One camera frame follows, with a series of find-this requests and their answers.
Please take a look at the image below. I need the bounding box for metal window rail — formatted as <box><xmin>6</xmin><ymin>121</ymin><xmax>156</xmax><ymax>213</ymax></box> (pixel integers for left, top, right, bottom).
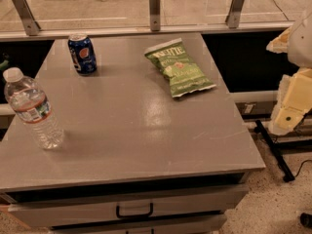
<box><xmin>0</xmin><ymin>20</ymin><xmax>293</xmax><ymax>42</ymax></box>

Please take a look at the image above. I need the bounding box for grey upper drawer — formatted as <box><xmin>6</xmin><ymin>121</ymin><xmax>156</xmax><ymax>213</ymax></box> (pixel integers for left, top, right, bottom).
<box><xmin>9</xmin><ymin>184</ymin><xmax>248</xmax><ymax>227</ymax></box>

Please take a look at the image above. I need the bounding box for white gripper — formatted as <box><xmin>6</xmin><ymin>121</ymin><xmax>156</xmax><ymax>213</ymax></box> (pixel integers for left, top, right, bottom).
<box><xmin>266</xmin><ymin>8</ymin><xmax>312</xmax><ymax>136</ymax></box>

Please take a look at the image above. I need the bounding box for green kettle chips bag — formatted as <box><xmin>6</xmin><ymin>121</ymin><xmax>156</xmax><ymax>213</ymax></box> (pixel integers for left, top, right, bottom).
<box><xmin>144</xmin><ymin>38</ymin><xmax>215</xmax><ymax>98</ymax></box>

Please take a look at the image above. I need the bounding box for grey drawer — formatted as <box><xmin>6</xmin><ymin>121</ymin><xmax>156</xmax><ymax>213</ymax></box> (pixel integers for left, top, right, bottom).
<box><xmin>9</xmin><ymin>184</ymin><xmax>248</xmax><ymax>227</ymax></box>
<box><xmin>49</xmin><ymin>214</ymin><xmax>226</xmax><ymax>234</ymax></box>

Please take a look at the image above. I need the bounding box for black drawer handle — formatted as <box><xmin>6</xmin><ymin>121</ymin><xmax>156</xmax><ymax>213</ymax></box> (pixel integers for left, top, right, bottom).
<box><xmin>115</xmin><ymin>203</ymin><xmax>154</xmax><ymax>219</ymax></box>

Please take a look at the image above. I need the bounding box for black floor stand bar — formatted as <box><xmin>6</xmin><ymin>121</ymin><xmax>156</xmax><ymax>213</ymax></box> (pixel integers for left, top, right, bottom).
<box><xmin>254</xmin><ymin>120</ymin><xmax>294</xmax><ymax>182</ymax></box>

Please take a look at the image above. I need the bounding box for blue pepsi can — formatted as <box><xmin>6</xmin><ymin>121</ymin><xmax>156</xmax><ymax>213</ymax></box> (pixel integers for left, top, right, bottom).
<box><xmin>67</xmin><ymin>33</ymin><xmax>97</xmax><ymax>75</ymax></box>

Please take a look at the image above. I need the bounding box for metal railing bracket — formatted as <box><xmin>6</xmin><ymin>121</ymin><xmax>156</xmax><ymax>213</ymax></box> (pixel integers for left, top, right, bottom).
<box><xmin>149</xmin><ymin>0</ymin><xmax>161</xmax><ymax>31</ymax></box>
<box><xmin>225</xmin><ymin>0</ymin><xmax>245</xmax><ymax>28</ymax></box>
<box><xmin>12</xmin><ymin>0</ymin><xmax>41</xmax><ymax>36</ymax></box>

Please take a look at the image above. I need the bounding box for left metal railing bracket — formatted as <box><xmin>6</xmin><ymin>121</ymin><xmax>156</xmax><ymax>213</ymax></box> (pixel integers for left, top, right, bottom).
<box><xmin>12</xmin><ymin>0</ymin><xmax>41</xmax><ymax>36</ymax></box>

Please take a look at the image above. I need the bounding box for clear plastic water bottle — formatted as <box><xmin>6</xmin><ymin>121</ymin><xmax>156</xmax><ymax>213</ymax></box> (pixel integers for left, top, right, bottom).
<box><xmin>3</xmin><ymin>67</ymin><xmax>64</xmax><ymax>149</ymax></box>

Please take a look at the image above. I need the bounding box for middle metal railing bracket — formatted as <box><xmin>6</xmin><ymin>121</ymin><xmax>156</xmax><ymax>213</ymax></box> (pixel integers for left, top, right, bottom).
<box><xmin>149</xmin><ymin>0</ymin><xmax>161</xmax><ymax>31</ymax></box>

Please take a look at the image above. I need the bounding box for right metal railing bracket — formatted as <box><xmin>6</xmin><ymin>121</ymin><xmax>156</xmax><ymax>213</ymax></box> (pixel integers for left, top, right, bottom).
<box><xmin>225</xmin><ymin>0</ymin><xmax>245</xmax><ymax>28</ymax></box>

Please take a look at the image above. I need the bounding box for black cable on floor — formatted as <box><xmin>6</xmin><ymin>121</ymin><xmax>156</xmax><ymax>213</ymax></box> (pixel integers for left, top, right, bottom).
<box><xmin>293</xmin><ymin>159</ymin><xmax>312</xmax><ymax>177</ymax></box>

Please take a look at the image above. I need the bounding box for grey lower drawer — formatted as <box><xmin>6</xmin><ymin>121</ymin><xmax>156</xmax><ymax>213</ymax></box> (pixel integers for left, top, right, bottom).
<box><xmin>49</xmin><ymin>214</ymin><xmax>226</xmax><ymax>234</ymax></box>

